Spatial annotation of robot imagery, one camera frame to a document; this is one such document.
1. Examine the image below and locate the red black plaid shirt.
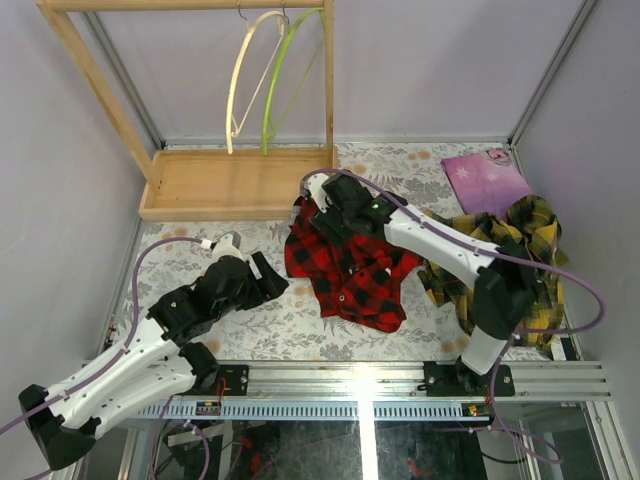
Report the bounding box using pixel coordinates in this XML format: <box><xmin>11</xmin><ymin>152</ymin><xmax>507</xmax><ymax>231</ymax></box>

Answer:
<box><xmin>284</xmin><ymin>196</ymin><xmax>422</xmax><ymax>333</ymax></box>

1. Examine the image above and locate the yellow black plaid shirt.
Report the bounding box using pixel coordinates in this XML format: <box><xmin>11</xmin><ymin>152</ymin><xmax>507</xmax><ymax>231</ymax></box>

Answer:
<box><xmin>417</xmin><ymin>193</ymin><xmax>570</xmax><ymax>360</ymax></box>

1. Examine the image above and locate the cream wooden hanger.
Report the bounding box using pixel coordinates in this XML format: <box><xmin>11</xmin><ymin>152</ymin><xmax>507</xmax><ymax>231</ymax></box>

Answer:
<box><xmin>225</xmin><ymin>10</ymin><xmax>291</xmax><ymax>155</ymax></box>

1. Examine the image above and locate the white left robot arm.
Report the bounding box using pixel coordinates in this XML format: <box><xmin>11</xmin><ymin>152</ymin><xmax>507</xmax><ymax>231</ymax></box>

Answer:
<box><xmin>18</xmin><ymin>252</ymin><xmax>289</xmax><ymax>471</ymax></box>

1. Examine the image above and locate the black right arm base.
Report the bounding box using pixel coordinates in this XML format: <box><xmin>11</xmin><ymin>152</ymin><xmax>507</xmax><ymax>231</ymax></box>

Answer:
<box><xmin>417</xmin><ymin>359</ymin><xmax>515</xmax><ymax>398</ymax></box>

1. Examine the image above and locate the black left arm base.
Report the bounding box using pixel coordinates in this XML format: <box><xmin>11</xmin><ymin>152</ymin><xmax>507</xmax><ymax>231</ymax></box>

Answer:
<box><xmin>194</xmin><ymin>364</ymin><xmax>250</xmax><ymax>397</ymax></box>

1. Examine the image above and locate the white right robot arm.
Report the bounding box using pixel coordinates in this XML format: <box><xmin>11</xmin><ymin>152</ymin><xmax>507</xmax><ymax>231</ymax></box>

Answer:
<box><xmin>302</xmin><ymin>171</ymin><xmax>537</xmax><ymax>395</ymax></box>

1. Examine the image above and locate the green hanger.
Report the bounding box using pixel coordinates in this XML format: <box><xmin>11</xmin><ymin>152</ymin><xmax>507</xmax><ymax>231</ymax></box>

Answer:
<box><xmin>260</xmin><ymin>7</ymin><xmax>326</xmax><ymax>156</ymax></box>

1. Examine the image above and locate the floral table mat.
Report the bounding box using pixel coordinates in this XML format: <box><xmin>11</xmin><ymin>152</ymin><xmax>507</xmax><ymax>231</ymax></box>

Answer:
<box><xmin>110</xmin><ymin>142</ymin><xmax>569</xmax><ymax>362</ymax></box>

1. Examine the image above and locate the wooden clothes rack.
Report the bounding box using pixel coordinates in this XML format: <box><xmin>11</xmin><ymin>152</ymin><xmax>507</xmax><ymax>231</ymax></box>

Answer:
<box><xmin>37</xmin><ymin>1</ymin><xmax>338</xmax><ymax>222</ymax></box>

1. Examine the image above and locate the purple folded cloth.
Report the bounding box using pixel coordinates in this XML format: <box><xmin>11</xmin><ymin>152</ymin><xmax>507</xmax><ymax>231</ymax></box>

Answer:
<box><xmin>441</xmin><ymin>148</ymin><xmax>533</xmax><ymax>219</ymax></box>

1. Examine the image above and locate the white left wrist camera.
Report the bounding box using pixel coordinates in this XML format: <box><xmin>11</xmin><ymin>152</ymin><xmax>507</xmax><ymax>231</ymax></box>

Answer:
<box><xmin>200</xmin><ymin>231</ymin><xmax>245</xmax><ymax>261</ymax></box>

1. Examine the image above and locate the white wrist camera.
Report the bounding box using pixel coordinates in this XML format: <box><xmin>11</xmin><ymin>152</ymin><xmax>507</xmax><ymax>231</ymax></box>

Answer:
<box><xmin>200</xmin><ymin>231</ymin><xmax>245</xmax><ymax>261</ymax></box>
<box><xmin>302</xmin><ymin>173</ymin><xmax>329</xmax><ymax>213</ymax></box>

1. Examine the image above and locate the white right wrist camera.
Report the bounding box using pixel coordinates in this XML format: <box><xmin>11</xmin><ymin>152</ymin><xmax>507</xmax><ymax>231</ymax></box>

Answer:
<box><xmin>302</xmin><ymin>173</ymin><xmax>329</xmax><ymax>213</ymax></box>

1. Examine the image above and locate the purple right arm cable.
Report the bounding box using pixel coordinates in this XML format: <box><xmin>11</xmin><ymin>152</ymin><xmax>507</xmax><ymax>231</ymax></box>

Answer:
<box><xmin>299</xmin><ymin>167</ymin><xmax>607</xmax><ymax>465</ymax></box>

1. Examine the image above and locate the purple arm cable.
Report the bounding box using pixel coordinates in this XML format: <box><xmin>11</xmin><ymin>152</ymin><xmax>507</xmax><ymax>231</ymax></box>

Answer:
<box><xmin>0</xmin><ymin>236</ymin><xmax>211</xmax><ymax>480</ymax></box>
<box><xmin>299</xmin><ymin>167</ymin><xmax>607</xmax><ymax>465</ymax></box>

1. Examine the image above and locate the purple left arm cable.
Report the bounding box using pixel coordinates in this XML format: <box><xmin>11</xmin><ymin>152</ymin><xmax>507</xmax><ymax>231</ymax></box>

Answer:
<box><xmin>0</xmin><ymin>236</ymin><xmax>211</xmax><ymax>480</ymax></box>

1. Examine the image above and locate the perforated cable duct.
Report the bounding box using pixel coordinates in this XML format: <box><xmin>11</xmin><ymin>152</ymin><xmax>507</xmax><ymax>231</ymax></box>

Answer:
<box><xmin>134</xmin><ymin>399</ymin><xmax>492</xmax><ymax>422</ymax></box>

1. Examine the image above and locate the aluminium front rail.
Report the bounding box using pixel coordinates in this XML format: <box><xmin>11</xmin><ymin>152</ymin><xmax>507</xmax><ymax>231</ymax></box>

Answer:
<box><xmin>77</xmin><ymin>359</ymin><xmax>614</xmax><ymax>401</ymax></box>

